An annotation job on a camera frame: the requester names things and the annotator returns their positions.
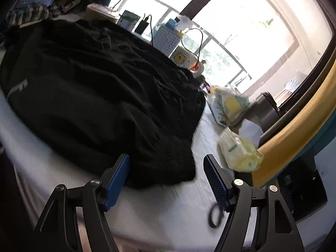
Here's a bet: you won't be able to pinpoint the beige food container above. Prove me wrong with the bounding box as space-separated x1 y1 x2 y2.
84 3 121 24

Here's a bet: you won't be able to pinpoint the black hair tie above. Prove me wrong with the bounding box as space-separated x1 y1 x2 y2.
207 203 226 229

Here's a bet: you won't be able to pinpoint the yellow plastic packet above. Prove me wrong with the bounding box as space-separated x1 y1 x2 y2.
218 127 264 172

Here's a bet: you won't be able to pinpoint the plaid cloth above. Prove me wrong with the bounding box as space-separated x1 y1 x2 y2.
6 4 62 28

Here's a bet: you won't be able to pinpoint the plastic bag with yellow packet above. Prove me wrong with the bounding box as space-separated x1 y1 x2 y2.
207 85 251 126

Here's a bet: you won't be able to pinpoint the yellow rail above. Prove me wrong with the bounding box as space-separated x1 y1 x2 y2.
252 50 336 188

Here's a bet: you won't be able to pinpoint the black appliance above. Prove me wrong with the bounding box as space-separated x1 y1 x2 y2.
277 155 328 222

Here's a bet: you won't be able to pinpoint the green and white milk carton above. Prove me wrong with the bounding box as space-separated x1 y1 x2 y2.
117 10 141 33

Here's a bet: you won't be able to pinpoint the white perforated box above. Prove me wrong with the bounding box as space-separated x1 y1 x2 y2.
152 18 184 57

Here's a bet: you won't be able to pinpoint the black pants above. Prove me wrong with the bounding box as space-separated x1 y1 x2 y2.
0 20 206 189

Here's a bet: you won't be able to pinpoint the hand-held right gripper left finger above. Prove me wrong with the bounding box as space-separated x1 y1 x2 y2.
35 153 131 252

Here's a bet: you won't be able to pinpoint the black looped cable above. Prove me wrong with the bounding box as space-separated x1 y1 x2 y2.
184 28 205 61

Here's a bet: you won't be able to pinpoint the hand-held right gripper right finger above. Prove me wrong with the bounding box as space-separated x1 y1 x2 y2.
203 154 305 252

